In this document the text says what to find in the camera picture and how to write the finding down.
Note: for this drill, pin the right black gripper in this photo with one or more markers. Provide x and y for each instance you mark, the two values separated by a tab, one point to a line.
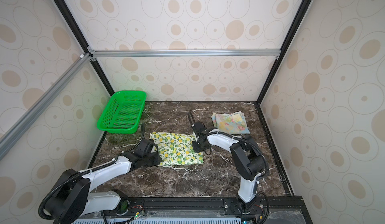
195	148

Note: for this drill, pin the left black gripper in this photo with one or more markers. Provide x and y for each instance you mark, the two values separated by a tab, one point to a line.
158	161

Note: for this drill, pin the green yellow patterned skirt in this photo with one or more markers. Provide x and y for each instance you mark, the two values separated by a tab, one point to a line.
176	149

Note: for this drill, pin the pastel floral skirt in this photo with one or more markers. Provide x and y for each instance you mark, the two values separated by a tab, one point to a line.
233	124

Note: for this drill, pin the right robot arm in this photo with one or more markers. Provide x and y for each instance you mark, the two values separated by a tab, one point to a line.
250	162

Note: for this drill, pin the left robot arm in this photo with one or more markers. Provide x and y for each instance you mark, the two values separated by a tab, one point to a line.
90	182

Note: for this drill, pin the green plastic basket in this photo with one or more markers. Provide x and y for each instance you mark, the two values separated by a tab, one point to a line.
123	112

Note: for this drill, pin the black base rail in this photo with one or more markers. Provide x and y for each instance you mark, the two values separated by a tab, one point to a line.
259	208

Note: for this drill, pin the horizontal aluminium rail back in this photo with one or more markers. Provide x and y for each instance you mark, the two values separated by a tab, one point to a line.
186	53

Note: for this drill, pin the diagonal aluminium rail left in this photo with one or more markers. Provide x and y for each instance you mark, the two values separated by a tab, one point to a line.
31	115

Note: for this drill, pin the left black frame post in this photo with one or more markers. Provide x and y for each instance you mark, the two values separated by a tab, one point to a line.
75	29

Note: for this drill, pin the black frame post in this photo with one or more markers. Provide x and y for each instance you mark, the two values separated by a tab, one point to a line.
75	29
298	18

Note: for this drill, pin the right black frame post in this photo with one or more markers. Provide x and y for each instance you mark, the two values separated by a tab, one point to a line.
298	18

